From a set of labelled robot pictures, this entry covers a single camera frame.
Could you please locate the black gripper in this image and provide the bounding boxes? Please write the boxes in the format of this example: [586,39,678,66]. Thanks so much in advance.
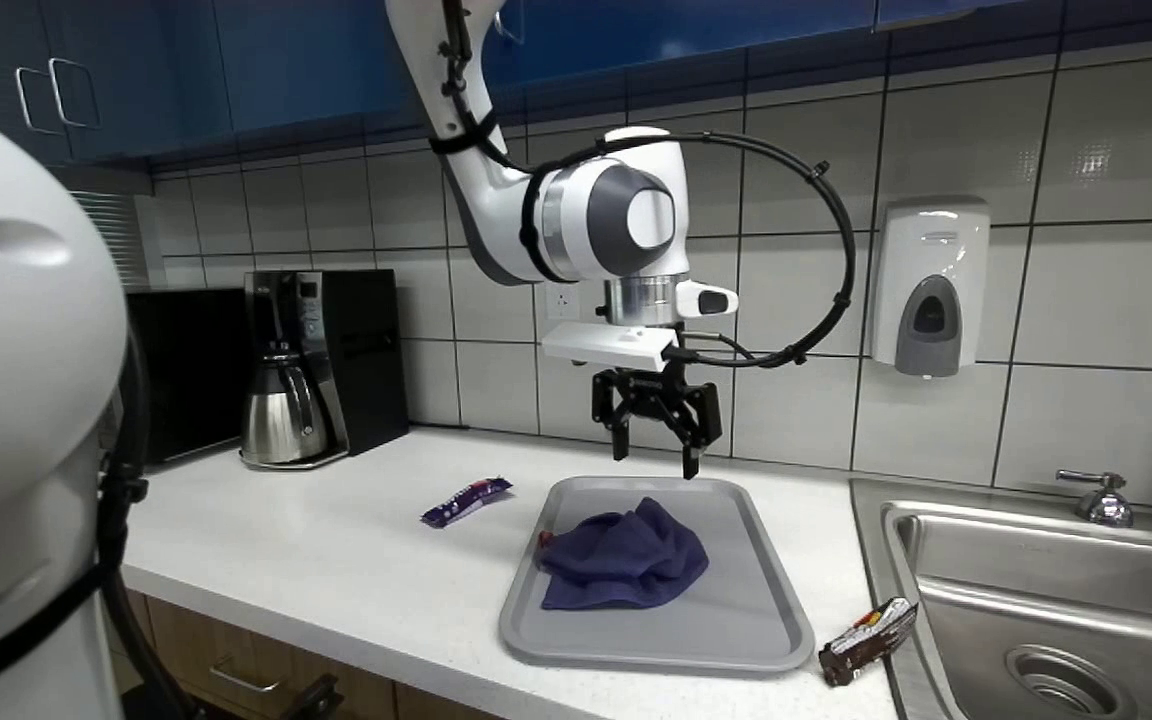
[590,364,722,480]

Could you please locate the purple protein bar sachet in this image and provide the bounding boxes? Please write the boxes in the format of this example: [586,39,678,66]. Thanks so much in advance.
[414,472,517,530]

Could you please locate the dark brown bar sachet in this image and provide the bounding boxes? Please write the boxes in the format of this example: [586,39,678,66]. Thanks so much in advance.
[814,591,925,693]

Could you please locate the grey plastic tray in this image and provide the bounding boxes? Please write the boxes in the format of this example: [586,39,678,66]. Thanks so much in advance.
[497,472,818,681]

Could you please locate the blue waffle cloth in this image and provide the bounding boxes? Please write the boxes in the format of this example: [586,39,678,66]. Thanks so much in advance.
[533,496,713,614]

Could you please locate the black drip coffee maker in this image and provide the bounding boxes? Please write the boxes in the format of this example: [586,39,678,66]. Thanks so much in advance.
[248,267,411,472]

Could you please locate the stainless steel coffee carafe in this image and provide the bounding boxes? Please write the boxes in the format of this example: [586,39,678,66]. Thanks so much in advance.
[238,346,337,472]

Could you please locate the stainless steel sink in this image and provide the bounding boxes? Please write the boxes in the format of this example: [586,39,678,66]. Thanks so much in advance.
[846,477,1152,720]

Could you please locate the black clamp stand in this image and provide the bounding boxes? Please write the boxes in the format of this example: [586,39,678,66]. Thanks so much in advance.
[284,672,349,720]

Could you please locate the chrome sink faucet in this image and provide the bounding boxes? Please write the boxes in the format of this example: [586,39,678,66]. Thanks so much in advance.
[1050,434,1152,539]

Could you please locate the black microwave oven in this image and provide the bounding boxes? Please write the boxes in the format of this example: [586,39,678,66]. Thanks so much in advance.
[122,282,259,466]

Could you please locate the wooden base cabinet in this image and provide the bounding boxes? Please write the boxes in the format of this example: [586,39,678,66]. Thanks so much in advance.
[108,582,528,720]

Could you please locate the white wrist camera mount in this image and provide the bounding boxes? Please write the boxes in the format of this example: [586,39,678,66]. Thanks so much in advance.
[534,321,678,377]

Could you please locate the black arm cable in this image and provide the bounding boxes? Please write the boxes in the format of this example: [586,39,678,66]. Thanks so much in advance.
[432,0,864,373]

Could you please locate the white wall soap dispenser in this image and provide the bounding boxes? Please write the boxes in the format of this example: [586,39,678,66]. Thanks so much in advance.
[866,197,993,380]

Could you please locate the metal drawer handle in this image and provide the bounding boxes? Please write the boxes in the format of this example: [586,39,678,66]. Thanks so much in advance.
[207,659,284,699]

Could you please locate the blue wall cabinets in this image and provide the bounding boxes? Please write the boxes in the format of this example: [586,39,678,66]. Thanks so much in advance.
[0,0,1152,172]

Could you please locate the metal wall cabinet handle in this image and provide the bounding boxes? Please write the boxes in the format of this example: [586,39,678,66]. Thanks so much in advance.
[7,60,41,130]
[43,51,94,130]

